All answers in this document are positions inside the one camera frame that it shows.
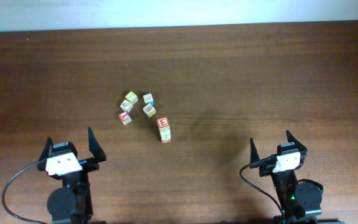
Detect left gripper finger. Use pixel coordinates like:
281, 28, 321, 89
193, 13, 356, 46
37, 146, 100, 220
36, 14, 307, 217
88, 127, 106, 162
39, 137, 53, 161

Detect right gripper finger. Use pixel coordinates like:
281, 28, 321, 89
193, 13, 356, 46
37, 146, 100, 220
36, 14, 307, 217
286, 130, 307, 151
249, 138, 260, 164

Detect red letter U block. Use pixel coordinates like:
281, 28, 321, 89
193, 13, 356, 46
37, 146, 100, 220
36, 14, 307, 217
160, 130, 172, 141

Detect plain wooden picture block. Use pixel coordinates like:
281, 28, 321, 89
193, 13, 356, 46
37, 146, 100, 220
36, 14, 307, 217
157, 116, 170, 131

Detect green edged picture block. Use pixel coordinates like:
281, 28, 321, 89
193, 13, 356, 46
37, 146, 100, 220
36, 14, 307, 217
161, 139, 172, 143

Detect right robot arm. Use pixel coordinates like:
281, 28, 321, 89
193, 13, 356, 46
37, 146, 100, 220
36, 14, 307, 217
248, 131, 323, 223

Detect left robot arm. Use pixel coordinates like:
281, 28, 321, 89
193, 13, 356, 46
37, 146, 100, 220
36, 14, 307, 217
37, 128, 106, 223

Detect red letter Y block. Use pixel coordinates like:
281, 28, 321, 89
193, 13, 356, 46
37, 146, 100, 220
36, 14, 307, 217
118, 111, 132, 125

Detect plain block orange picture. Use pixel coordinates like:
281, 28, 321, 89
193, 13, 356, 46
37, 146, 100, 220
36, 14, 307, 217
120, 100, 134, 113

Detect yellow wooden block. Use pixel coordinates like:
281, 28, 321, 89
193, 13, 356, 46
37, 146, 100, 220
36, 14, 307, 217
126, 91, 138, 105

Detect yellow edged picture block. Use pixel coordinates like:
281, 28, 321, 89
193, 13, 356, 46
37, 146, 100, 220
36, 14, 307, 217
142, 104, 156, 118

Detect plain block blue side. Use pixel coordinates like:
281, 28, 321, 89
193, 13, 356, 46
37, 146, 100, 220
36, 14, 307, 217
143, 93, 154, 105

